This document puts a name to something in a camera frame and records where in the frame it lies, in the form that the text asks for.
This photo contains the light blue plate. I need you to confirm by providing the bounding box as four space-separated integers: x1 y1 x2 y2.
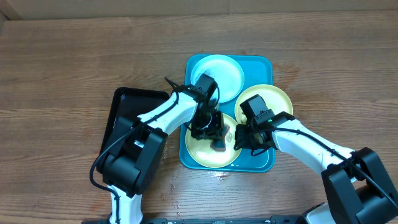
190 55 244 103

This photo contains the black plastic tray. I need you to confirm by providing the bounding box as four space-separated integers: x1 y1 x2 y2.
100 87 170 152

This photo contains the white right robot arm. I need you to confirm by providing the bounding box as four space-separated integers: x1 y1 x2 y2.
234 95 397 224

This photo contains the blue plastic tray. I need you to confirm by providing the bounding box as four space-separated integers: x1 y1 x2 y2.
179 54 275 172

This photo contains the yellow plate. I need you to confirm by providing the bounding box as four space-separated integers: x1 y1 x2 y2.
234 84 293 124
185 113 241 168

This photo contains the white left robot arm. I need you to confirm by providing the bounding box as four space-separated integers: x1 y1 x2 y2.
90 74 226 223

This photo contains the green scouring sponge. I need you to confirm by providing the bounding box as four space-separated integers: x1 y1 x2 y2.
210 124 230 152

